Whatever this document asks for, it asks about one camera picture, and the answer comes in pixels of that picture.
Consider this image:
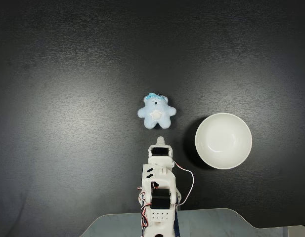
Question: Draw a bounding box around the skyblue plush bear doll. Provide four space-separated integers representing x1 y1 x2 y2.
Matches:
137 92 178 130

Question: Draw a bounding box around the white ceramic bowl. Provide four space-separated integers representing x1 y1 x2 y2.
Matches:
194 113 253 170

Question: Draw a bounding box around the blue table clamp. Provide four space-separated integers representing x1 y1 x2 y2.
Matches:
174 207 180 237

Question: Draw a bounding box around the white and red cable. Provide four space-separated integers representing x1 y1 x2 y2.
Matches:
172 159 195 206

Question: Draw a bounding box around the red black white wire bundle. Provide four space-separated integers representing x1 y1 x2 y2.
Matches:
137 186 153 234

